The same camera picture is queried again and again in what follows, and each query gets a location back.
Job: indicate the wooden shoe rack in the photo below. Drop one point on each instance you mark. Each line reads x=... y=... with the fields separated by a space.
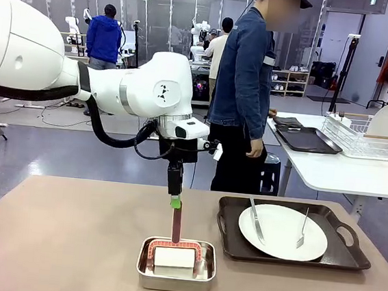
x=289 y=80

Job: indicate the white side table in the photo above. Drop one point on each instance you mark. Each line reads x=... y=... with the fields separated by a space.
x=332 y=172

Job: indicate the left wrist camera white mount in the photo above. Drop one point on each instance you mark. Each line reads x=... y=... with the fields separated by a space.
x=218 y=153

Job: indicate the denim person's left hand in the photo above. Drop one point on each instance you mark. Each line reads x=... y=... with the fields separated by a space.
x=272 y=113

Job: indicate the black plastic stool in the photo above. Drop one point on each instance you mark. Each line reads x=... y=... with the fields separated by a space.
x=272 y=173

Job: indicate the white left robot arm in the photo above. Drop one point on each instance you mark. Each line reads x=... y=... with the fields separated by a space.
x=17 y=49

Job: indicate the black luggage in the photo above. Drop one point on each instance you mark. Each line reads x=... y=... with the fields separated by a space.
x=323 y=73

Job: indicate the person in denim jacket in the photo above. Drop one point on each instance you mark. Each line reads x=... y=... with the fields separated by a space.
x=242 y=71

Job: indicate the silver table knife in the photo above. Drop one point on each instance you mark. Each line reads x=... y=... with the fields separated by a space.
x=257 y=224

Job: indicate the folded dark grey cloth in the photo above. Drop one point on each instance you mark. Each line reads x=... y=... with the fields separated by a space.
x=287 y=121

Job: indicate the black tripod stand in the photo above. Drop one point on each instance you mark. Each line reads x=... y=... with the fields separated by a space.
x=354 y=44

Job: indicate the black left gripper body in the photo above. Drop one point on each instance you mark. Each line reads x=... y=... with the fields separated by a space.
x=178 y=151

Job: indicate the denim person's right hand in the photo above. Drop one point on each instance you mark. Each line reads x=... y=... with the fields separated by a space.
x=255 y=148

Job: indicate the denim-sleeved right forearm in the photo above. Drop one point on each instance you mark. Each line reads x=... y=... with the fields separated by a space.
x=256 y=117

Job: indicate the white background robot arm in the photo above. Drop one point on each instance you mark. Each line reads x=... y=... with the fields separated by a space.
x=202 y=27

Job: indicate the rectangular stainless steel tray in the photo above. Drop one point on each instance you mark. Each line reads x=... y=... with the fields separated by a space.
x=173 y=284

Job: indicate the person in beige top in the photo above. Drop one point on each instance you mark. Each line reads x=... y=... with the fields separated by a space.
x=216 y=51

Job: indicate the silver fork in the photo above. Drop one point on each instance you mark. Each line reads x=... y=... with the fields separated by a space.
x=341 y=114
x=304 y=225

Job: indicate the person in blue hoodie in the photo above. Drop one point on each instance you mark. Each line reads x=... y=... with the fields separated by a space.
x=102 y=40

